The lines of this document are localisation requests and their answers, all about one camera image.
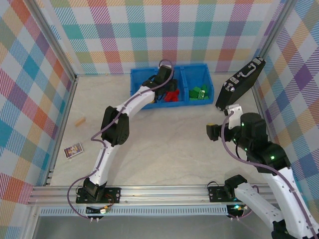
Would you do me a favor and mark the black hard carrying case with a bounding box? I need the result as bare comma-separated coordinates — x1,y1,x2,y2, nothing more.
215,56,267,112

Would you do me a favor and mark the small printed card box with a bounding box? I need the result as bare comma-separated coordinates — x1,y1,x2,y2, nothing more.
64,142,84,160

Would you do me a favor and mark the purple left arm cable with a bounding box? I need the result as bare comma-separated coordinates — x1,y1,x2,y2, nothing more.
67,59,174,220

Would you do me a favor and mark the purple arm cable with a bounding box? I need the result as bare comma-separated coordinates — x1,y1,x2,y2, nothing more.
220,111,315,239
67,59,174,220

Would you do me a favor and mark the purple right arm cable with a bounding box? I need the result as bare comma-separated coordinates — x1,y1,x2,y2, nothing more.
220,111,315,239

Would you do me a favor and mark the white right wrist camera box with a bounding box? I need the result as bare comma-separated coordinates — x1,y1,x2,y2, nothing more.
225,104,243,130

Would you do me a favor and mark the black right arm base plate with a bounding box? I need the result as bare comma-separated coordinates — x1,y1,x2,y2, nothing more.
208,185,226,203

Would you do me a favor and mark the wide aluminium frame rail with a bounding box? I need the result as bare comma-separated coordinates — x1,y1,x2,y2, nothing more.
27,184,275,206

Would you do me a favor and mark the slotted grey cable duct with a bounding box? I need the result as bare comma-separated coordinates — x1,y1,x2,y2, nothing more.
39,206,229,217

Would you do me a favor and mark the aluminium frame post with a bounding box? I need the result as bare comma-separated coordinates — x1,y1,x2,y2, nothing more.
23,0,77,80
258,0,297,60

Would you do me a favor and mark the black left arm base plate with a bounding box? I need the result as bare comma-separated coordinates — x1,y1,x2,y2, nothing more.
76,187,122,205

